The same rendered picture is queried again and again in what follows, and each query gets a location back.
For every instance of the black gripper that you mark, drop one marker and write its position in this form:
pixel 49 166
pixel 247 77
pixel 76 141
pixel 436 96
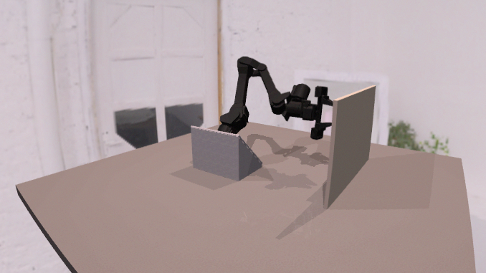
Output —
pixel 323 99

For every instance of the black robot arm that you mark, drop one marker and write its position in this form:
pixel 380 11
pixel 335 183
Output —
pixel 237 117

